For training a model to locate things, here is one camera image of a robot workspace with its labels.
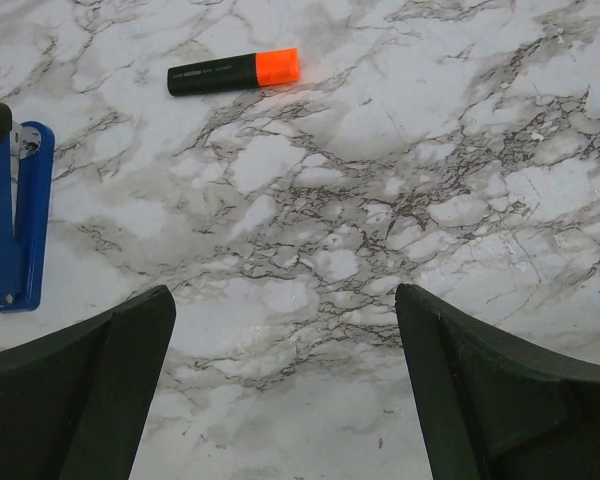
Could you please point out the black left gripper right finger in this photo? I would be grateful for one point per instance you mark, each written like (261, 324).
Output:
(492, 405)

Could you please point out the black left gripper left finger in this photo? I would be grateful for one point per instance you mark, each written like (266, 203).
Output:
(73, 404)

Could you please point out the blue black stapler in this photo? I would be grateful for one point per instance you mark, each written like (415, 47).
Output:
(26, 163)

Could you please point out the black orange highlighter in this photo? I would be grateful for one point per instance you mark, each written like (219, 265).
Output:
(242, 72)

